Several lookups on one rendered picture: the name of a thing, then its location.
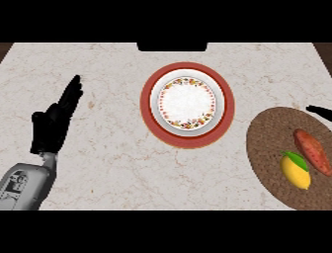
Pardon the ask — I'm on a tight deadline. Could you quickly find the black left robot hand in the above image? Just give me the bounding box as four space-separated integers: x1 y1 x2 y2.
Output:
29 74 85 155

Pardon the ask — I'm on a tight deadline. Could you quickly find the orange sweet potato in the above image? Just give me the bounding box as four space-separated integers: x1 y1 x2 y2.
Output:
290 127 332 178

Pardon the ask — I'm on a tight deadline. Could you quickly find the brown woven round placemat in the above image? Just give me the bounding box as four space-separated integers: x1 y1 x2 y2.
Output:
245 106 332 211

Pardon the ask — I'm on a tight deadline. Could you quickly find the red round placemat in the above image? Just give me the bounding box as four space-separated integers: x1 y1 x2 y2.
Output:
140 61 236 149

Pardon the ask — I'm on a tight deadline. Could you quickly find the white floral rimmed plate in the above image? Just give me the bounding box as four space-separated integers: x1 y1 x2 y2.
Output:
148 68 225 137

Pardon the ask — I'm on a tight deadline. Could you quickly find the yellow lemon with green leaf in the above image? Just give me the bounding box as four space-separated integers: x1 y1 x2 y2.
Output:
277 150 313 191

